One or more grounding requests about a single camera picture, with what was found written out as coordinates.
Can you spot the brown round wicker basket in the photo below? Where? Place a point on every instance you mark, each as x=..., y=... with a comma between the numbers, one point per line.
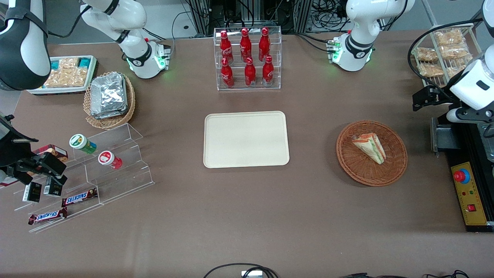
x=359, y=166

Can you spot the yellow control box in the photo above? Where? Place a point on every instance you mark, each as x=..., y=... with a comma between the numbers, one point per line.
x=467, y=208

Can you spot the small grey device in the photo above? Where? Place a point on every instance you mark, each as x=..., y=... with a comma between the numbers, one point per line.
x=251, y=274

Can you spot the triangle sandwich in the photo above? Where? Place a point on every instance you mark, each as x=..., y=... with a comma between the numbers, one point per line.
x=369, y=147

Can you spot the green snack can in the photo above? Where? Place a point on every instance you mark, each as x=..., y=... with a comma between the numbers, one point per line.
x=82, y=143

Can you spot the teal snack pack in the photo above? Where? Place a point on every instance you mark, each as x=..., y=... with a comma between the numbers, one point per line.
x=84, y=61
x=56, y=65

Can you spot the clear bags of fried snacks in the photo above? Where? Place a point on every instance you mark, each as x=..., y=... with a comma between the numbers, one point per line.
x=67, y=75

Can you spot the clear bag of fried snacks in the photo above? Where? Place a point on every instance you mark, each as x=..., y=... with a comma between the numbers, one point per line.
x=455, y=70
x=449, y=37
x=454, y=52
x=430, y=70
x=426, y=54

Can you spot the cream rectangular tray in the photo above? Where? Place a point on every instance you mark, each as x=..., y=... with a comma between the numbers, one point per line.
x=243, y=141

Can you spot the grey metal bracket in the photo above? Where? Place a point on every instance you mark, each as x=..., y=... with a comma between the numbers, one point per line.
x=445, y=137

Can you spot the white snack tray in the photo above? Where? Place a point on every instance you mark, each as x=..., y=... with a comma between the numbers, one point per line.
x=38, y=91

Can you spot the red snack can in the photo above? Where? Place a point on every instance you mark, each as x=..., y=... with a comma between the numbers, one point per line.
x=109, y=159

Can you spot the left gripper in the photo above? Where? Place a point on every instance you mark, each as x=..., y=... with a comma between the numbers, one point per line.
x=439, y=95

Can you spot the silver foil pack stack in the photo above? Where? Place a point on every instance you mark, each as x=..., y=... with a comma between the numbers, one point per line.
x=109, y=94

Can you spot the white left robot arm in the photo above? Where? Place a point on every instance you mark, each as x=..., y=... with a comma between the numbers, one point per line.
x=359, y=38

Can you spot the red emergency stop button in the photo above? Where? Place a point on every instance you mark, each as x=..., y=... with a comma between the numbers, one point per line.
x=461, y=176

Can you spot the Snickers chocolate bar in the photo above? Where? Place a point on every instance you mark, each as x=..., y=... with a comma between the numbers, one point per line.
x=47, y=216
x=79, y=197

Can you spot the clear acrylic bottle rack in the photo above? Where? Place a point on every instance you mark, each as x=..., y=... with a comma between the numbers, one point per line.
x=276, y=38

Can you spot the clear acrylic stepped display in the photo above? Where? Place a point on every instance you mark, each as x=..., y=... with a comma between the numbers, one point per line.
x=123, y=170

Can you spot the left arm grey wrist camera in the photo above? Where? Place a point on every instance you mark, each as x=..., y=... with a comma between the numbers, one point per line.
x=469, y=116

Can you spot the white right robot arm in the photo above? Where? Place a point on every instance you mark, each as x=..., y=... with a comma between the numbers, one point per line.
x=23, y=42

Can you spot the small black box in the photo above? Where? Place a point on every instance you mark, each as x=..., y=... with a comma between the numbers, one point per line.
x=53, y=188
x=32, y=192

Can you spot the red cola bottle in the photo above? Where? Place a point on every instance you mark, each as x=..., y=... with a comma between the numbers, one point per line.
x=250, y=74
x=227, y=75
x=264, y=44
x=245, y=44
x=225, y=46
x=268, y=72

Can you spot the light oval wicker basket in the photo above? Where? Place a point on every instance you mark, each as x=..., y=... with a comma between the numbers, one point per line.
x=129, y=104

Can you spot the brown chocolate box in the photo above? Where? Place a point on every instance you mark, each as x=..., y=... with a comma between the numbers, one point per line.
x=56, y=150

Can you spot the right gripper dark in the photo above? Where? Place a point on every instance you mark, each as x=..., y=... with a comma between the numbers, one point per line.
x=12, y=151

